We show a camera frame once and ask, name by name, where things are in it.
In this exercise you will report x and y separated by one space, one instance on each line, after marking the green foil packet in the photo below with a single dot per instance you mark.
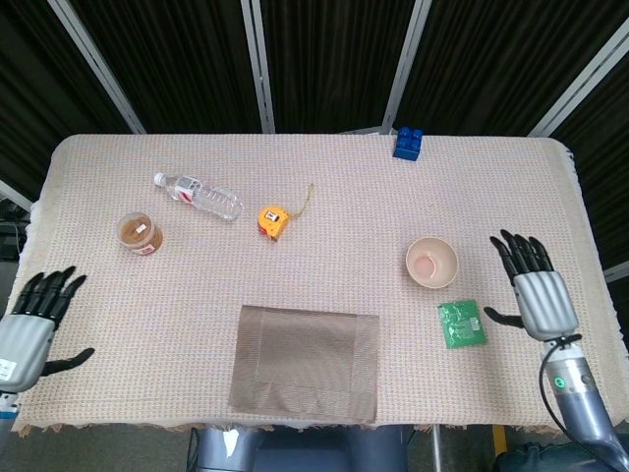
462 324

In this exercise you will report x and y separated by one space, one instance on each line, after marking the dark pleated screen panel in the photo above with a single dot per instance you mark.
182 64
334 64
29 98
501 54
604 172

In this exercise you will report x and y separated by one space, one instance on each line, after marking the left black grey robot hand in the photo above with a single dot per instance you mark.
19 344

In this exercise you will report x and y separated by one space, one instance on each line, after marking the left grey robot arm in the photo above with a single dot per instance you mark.
7 403

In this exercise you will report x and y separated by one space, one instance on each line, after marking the light brown bowl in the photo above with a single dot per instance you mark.
432 263

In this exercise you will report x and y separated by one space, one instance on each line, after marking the white metal screen post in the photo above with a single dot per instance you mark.
260 69
98 69
405 69
580 83

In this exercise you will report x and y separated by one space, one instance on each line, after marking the beige woven tablecloth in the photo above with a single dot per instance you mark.
344 196

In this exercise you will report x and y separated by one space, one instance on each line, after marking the clear plastic water bottle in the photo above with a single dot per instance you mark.
206 196

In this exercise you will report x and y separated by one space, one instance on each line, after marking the brown woven placemat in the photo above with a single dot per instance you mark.
304 364

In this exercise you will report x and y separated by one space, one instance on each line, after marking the right black grey robot hand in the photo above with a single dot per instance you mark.
545 305

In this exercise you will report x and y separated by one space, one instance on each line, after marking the blue toy building block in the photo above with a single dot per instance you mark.
408 145

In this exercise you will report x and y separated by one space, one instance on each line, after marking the round clear rubber band jar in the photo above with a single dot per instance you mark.
140 233

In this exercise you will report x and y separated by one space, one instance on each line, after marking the yellow tape measure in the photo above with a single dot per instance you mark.
272 221

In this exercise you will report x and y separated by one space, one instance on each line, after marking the metal table leg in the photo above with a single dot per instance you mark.
436 452

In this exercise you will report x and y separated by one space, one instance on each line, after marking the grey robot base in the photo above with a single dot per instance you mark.
295 452

